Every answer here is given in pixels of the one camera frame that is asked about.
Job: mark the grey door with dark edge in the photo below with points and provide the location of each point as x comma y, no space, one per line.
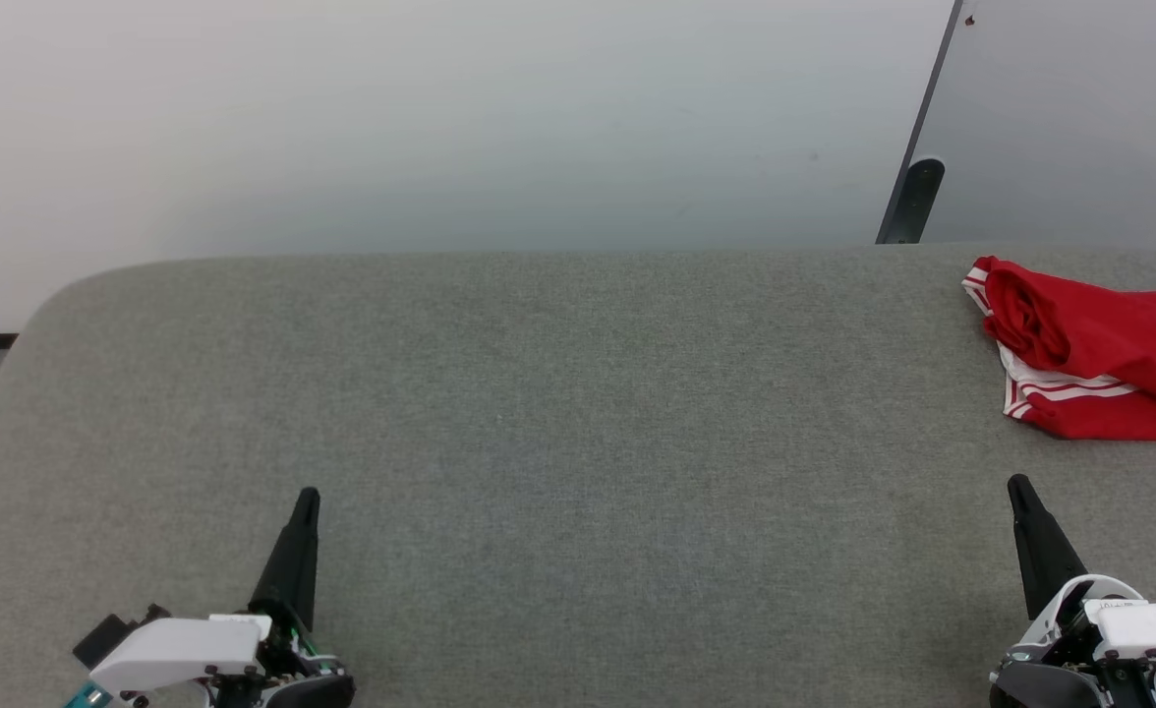
1079,118

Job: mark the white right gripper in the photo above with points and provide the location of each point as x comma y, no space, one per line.
1148,639

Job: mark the red Bulls basketball jersey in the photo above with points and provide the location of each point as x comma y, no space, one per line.
1119,344

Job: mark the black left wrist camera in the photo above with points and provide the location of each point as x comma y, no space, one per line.
106,631

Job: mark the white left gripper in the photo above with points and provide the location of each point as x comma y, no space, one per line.
185,649

